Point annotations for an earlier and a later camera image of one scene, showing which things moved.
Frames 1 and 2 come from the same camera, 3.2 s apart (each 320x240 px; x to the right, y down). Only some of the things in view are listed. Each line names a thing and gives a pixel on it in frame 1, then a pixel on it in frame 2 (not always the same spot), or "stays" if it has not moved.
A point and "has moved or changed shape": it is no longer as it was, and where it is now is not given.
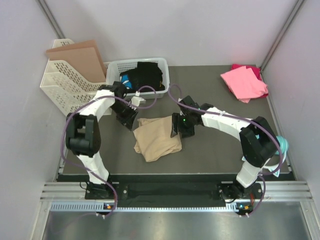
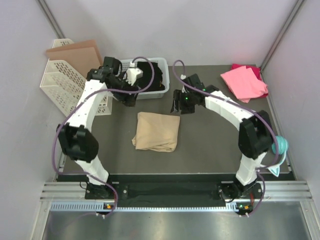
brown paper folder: (84, 57) stays
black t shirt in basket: (146, 74) stays
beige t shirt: (153, 139) has moved or changed shape
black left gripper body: (123, 111) -> (125, 97)
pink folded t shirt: (245, 84) stays
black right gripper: (176, 121) -> (178, 105)
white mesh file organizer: (65, 88) stays
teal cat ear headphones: (284, 145) stays
